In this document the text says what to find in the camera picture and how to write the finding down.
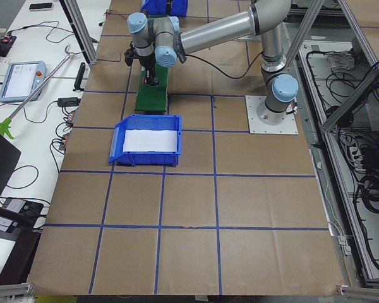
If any black smartphone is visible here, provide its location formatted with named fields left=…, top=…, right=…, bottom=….
left=28, top=2, right=54, bottom=11

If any white foam pad right bin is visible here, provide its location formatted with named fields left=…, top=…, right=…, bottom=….
left=123, top=129, right=177, bottom=152

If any blue bin at arm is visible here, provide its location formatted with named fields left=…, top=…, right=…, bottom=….
left=109, top=114, right=182, bottom=167
left=141, top=0, right=188, bottom=17

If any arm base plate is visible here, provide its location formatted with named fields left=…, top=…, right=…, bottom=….
left=245, top=95, right=298, bottom=135

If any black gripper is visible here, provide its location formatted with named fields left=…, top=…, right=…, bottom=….
left=124, top=42, right=157, bottom=79

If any green conveyor belt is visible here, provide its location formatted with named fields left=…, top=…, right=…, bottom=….
left=134, top=14, right=171, bottom=115

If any long grabber reach tool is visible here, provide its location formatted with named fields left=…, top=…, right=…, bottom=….
left=0, top=46, right=79, bottom=139

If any black power adapter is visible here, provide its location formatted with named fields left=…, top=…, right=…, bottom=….
left=57, top=97, right=81, bottom=107

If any blue teach pendant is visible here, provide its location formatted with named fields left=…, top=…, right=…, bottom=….
left=0, top=61, right=47, bottom=103

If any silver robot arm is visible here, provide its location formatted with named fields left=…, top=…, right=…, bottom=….
left=124, top=1, right=299, bottom=125

